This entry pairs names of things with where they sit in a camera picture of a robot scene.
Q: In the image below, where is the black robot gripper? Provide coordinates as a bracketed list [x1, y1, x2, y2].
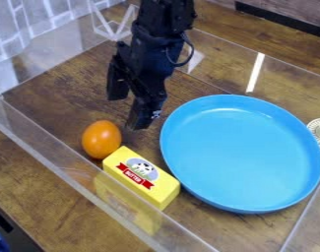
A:
[108, 23, 185, 130]

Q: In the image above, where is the orange ball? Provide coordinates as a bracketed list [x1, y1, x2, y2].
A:
[81, 120, 121, 159]

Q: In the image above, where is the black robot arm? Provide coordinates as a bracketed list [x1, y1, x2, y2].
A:
[108, 0, 199, 130]

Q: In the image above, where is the blue round tray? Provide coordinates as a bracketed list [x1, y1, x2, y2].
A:
[160, 94, 320, 214]

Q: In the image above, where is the yellow toy butter block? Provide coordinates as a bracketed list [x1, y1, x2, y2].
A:
[104, 146, 181, 210]

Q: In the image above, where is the clear acrylic triangular bracket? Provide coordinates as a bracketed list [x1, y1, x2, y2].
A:
[90, 0, 139, 41]

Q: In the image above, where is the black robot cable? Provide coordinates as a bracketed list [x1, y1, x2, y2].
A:
[165, 32, 197, 68]

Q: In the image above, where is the clear acrylic enclosure wall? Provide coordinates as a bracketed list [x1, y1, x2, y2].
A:
[0, 0, 320, 252]

